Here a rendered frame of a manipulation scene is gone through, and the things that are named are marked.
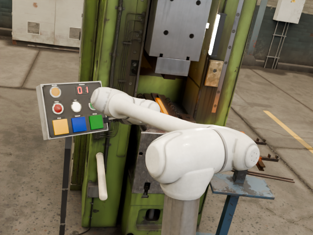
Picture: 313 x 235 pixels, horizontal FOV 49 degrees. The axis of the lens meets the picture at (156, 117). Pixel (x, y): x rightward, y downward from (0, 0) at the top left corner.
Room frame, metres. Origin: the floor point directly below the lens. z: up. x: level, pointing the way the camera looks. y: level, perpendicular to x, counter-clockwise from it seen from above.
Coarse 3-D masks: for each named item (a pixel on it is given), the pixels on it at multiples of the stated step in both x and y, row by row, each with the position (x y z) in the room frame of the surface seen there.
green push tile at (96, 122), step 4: (88, 116) 1.66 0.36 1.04; (92, 116) 1.66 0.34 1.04; (96, 116) 1.68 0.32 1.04; (100, 116) 1.69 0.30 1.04; (92, 120) 1.65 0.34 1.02; (96, 120) 1.67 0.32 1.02; (100, 120) 1.68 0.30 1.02; (92, 124) 1.64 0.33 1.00; (96, 124) 1.66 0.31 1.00; (100, 124) 1.67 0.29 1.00; (92, 128) 1.63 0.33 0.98; (96, 128) 1.65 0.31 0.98; (100, 128) 1.66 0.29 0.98
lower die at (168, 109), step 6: (138, 96) 2.27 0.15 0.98; (144, 96) 2.27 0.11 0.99; (150, 96) 2.28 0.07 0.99; (162, 96) 2.32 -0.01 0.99; (156, 102) 2.16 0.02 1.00; (162, 102) 2.18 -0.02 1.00; (168, 102) 2.22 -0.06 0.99; (168, 108) 2.11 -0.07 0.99; (174, 114) 2.02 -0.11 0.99; (150, 126) 1.91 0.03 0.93
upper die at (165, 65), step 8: (152, 56) 2.02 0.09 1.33; (160, 56) 1.92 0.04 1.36; (152, 64) 1.99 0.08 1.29; (160, 64) 1.91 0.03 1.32; (168, 64) 1.92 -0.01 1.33; (176, 64) 1.93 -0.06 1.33; (184, 64) 1.95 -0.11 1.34; (160, 72) 1.91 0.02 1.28; (168, 72) 1.92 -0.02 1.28; (176, 72) 1.94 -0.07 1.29; (184, 72) 1.95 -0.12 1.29
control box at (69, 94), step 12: (48, 84) 1.61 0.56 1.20; (60, 84) 1.64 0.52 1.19; (72, 84) 1.68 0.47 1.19; (84, 84) 1.73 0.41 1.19; (96, 84) 1.77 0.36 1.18; (48, 96) 1.58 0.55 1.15; (60, 96) 1.61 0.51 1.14; (72, 96) 1.65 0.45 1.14; (84, 96) 1.70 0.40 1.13; (48, 108) 1.55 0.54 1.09; (72, 108) 1.62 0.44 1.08; (84, 108) 1.66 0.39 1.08; (48, 120) 1.52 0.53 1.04; (48, 132) 1.49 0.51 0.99; (72, 132) 1.56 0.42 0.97; (84, 132) 1.60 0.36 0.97
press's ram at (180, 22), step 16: (160, 0) 1.89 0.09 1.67; (176, 0) 1.92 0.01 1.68; (192, 0) 1.94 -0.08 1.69; (208, 0) 1.96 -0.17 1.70; (160, 16) 1.90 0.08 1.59; (176, 16) 1.92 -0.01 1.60; (192, 16) 1.95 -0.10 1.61; (208, 16) 1.97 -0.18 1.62; (160, 32) 1.90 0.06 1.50; (176, 32) 1.93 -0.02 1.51; (192, 32) 1.95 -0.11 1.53; (144, 48) 2.04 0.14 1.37; (160, 48) 1.91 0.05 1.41; (176, 48) 1.93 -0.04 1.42; (192, 48) 1.95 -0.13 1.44
